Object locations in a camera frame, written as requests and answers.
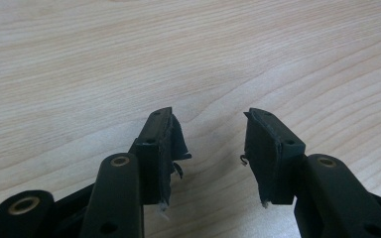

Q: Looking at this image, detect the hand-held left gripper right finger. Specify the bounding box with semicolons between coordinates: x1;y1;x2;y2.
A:
243;107;307;208

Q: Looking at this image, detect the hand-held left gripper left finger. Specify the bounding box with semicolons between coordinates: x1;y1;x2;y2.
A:
128;106;192;206

